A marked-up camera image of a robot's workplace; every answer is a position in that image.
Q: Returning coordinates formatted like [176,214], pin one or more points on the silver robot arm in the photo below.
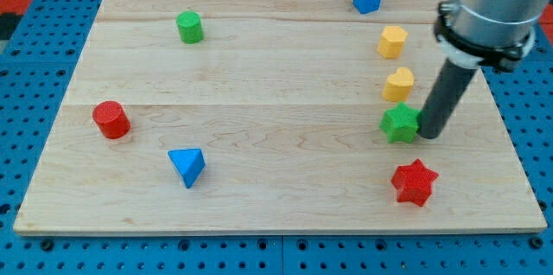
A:
[493,33]

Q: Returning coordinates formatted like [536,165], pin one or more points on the light wooden board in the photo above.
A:
[283,97]

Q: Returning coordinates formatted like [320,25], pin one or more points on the blue triangle block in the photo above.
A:
[188,164]

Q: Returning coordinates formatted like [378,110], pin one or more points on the green star block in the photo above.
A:
[400,123]

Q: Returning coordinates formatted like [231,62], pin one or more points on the yellow heart block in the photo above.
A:
[398,86]

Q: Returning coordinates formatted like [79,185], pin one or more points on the green cylinder block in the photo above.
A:
[189,27]

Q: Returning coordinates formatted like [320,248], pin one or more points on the yellow hexagon block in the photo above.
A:
[392,41]

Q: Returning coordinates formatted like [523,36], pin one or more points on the red star block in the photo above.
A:
[414,182]

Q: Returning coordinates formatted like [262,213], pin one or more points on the red cylinder block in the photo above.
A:
[110,117]

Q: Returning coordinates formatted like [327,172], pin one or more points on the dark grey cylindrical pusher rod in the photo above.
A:
[450,84]

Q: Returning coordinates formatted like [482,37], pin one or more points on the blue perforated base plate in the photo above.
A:
[36,64]

